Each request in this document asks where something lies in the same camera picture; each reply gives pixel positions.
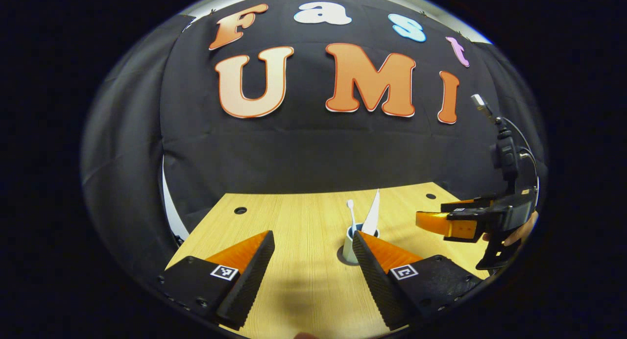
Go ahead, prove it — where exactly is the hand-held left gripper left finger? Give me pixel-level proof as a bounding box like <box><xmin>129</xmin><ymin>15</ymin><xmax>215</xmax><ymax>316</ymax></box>
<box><xmin>157</xmin><ymin>230</ymin><xmax>276</xmax><ymax>331</ymax></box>

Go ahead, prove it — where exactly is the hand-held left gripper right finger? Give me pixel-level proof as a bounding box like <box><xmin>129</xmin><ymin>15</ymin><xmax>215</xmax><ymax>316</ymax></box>
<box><xmin>352</xmin><ymin>230</ymin><xmax>490</xmax><ymax>331</ymax></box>

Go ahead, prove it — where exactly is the dark round coaster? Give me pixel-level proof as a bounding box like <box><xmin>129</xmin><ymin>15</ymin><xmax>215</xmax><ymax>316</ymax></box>
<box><xmin>337</xmin><ymin>245</ymin><xmax>362</xmax><ymax>267</ymax></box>

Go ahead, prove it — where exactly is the pale green cup wooden handle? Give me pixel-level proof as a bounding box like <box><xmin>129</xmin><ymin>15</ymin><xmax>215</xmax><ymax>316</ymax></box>
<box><xmin>342</xmin><ymin>223</ymin><xmax>381</xmax><ymax>265</ymax></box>

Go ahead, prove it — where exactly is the white toothpaste tube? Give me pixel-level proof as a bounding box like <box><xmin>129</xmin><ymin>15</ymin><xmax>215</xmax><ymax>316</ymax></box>
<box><xmin>361</xmin><ymin>188</ymin><xmax>381</xmax><ymax>237</ymax></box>

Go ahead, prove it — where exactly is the white toothbrush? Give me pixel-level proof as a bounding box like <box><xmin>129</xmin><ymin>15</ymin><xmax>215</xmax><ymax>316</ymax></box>
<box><xmin>346</xmin><ymin>199</ymin><xmax>359</xmax><ymax>235</ymax></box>

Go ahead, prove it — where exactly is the wooden desktop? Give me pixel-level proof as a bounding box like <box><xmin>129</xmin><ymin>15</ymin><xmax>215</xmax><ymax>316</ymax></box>
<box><xmin>167</xmin><ymin>182</ymin><xmax>491</xmax><ymax>339</ymax></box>

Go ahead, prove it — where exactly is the black cable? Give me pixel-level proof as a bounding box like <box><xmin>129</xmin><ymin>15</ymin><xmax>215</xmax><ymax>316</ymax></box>
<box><xmin>500</xmin><ymin>116</ymin><xmax>540</xmax><ymax>195</ymax></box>

